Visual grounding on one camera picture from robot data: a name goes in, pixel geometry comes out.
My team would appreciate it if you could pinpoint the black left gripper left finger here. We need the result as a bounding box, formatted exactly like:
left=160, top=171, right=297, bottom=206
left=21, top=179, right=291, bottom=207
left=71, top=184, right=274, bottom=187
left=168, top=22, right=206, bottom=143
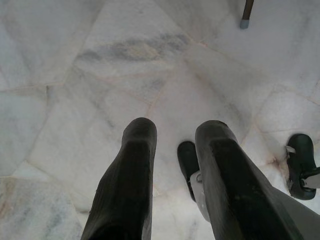
left=80, top=117, right=158, bottom=240

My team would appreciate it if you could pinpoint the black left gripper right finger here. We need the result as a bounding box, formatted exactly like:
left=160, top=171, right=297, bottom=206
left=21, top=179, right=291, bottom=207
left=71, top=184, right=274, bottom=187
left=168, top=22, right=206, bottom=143
left=194, top=120, right=305, bottom=240

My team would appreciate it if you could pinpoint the grey robot left leg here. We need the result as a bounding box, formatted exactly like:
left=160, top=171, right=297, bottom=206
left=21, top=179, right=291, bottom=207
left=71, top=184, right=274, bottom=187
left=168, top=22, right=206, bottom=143
left=189, top=170, right=210, bottom=223

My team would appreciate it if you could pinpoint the grey robot leg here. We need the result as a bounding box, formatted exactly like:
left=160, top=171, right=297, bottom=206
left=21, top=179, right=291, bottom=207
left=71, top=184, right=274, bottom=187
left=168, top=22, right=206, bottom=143
left=299, top=166, right=320, bottom=190
left=189, top=170, right=210, bottom=223

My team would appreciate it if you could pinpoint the black robot left foot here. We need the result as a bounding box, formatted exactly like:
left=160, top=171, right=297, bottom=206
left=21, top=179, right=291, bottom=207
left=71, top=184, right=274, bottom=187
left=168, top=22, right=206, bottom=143
left=177, top=141, right=201, bottom=202

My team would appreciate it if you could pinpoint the black robot foot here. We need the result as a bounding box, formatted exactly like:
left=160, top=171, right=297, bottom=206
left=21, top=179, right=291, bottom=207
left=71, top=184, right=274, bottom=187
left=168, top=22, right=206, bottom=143
left=177, top=141, right=201, bottom=202
left=285, top=133, right=318, bottom=200

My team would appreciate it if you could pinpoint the black robot right foot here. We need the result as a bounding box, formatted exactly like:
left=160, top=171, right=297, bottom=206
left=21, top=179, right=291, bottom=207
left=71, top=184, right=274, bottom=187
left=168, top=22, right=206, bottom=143
left=285, top=133, right=318, bottom=200

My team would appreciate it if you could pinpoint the grey robot right leg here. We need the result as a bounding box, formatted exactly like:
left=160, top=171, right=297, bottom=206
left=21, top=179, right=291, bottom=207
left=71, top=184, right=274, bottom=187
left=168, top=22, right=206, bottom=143
left=299, top=166, right=320, bottom=190

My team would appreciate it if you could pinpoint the brown chair leg grey cap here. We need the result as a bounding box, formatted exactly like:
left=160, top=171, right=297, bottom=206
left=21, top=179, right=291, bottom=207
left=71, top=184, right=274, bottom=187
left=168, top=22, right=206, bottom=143
left=239, top=0, right=255, bottom=30

